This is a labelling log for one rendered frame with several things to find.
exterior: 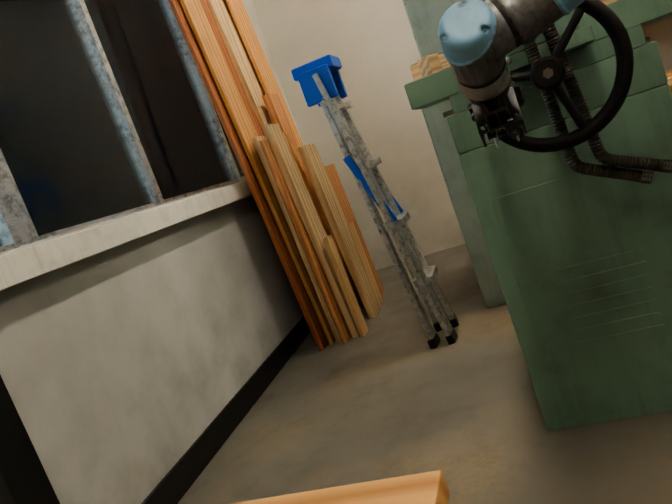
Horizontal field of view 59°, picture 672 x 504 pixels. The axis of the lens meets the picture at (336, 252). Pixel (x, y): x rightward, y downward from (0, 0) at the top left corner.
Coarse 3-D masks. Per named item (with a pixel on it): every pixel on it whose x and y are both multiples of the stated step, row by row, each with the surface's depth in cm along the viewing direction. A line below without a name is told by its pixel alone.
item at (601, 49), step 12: (636, 36) 120; (588, 48) 123; (600, 48) 123; (612, 48) 122; (576, 60) 124; (588, 60) 124; (600, 60) 123; (516, 72) 128; (516, 84) 129; (528, 84) 128; (456, 96) 133; (456, 108) 134
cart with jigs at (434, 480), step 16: (384, 480) 50; (400, 480) 49; (416, 480) 49; (432, 480) 48; (288, 496) 53; (304, 496) 52; (320, 496) 51; (336, 496) 50; (352, 496) 50; (368, 496) 49; (384, 496) 48; (400, 496) 47; (416, 496) 46; (432, 496) 46; (448, 496) 49
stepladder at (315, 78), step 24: (312, 72) 217; (336, 72) 230; (312, 96) 219; (336, 96) 219; (336, 120) 218; (360, 144) 233; (360, 168) 219; (384, 192) 235; (384, 216) 221; (408, 216) 235; (384, 240) 224; (408, 240) 238; (408, 264) 242; (408, 288) 226; (432, 312) 244; (432, 336) 228; (456, 336) 228
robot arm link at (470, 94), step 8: (504, 72) 86; (504, 80) 87; (464, 88) 88; (480, 88) 86; (488, 88) 86; (496, 88) 87; (504, 88) 88; (472, 96) 89; (480, 96) 88; (488, 96) 88; (496, 96) 89
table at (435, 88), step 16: (624, 0) 119; (640, 0) 119; (656, 0) 118; (624, 16) 120; (640, 16) 119; (656, 16) 118; (576, 32) 115; (592, 32) 114; (544, 48) 117; (576, 48) 124; (512, 64) 119; (528, 64) 119; (416, 80) 135; (432, 80) 133; (448, 80) 132; (416, 96) 135; (432, 96) 134; (448, 96) 133
